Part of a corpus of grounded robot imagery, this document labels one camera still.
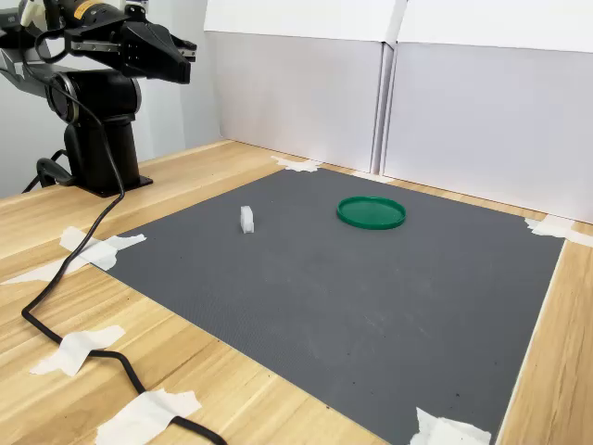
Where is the small white plastic terminal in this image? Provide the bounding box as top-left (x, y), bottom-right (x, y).
top-left (239, 205), bottom-right (257, 236)

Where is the round green lid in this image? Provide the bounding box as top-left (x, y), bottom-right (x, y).
top-left (336, 196), bottom-right (408, 231)

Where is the pale grey partition panel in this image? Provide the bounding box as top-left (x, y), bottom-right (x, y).
top-left (203, 30), bottom-right (386, 174)
top-left (382, 41), bottom-right (593, 224)

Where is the white tape piece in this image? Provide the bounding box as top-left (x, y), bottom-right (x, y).
top-left (271, 155), bottom-right (323, 174)
top-left (95, 388), bottom-right (203, 445)
top-left (30, 324), bottom-right (127, 377)
top-left (59, 225), bottom-right (148, 272)
top-left (524, 213), bottom-right (593, 247)
top-left (408, 406), bottom-right (493, 445)

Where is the long white tape strip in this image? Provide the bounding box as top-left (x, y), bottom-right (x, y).
top-left (0, 253), bottom-right (94, 286)

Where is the dark grey mat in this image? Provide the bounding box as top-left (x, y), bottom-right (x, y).
top-left (90, 166), bottom-right (567, 445)

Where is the thin white mat edge tape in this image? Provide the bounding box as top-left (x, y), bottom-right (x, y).
top-left (494, 236), bottom-right (569, 445)

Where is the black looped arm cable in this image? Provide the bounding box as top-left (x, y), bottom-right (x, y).
top-left (33, 25), bottom-right (69, 65)

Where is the black base power cable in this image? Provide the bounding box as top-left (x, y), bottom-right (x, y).
top-left (20, 147), bottom-right (76, 194)

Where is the long black camera cable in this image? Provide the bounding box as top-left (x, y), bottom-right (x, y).
top-left (20, 57), bottom-right (229, 445)

